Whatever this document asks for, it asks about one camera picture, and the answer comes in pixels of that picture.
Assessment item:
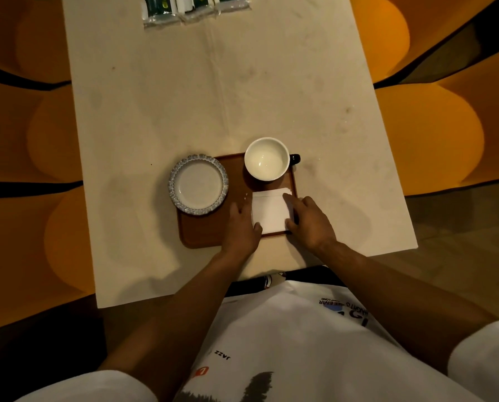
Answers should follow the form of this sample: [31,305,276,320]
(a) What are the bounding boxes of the person's left hand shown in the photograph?
[220,201,263,258]

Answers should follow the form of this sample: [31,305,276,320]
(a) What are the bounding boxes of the white cup with black handle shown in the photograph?
[244,137,301,182]

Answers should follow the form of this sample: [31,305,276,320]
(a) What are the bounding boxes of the white paper napkin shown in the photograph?
[251,188,295,236]

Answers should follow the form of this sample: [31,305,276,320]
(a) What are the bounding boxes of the person's right forearm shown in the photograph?
[310,240,499,375]

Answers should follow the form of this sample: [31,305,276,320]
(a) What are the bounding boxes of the orange rounded chair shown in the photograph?
[0,186,98,334]
[0,78,84,185]
[0,0,72,85]
[374,42,499,197]
[349,0,499,84]

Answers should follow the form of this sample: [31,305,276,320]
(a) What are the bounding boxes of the person's right hand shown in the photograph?
[282,193,338,253]

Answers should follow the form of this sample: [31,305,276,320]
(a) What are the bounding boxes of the blue-rimmed white saucer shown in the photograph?
[168,154,229,216]

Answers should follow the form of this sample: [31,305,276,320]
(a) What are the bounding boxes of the green clear-wrapped packet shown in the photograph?
[142,0,179,28]
[213,0,251,14]
[177,0,215,22]

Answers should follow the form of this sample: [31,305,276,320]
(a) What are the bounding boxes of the white printed t-shirt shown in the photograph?
[14,280,499,402]

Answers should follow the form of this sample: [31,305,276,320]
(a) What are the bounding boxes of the brown wooden tray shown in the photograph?
[177,152,298,250]

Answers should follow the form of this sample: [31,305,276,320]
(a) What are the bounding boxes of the black trousers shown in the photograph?
[225,267,346,298]

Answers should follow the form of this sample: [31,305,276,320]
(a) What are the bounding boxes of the person's left forearm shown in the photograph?
[98,247,259,402]

